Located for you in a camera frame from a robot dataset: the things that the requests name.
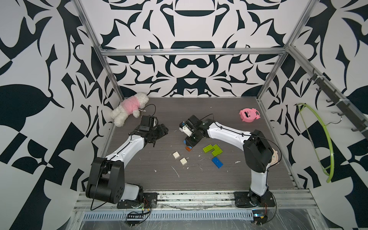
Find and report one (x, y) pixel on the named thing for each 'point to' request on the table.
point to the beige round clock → (275, 157)
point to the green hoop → (330, 174)
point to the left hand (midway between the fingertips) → (163, 128)
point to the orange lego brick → (188, 148)
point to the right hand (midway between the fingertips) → (188, 139)
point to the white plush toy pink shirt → (131, 106)
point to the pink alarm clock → (249, 115)
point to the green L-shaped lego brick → (217, 150)
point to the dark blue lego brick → (217, 162)
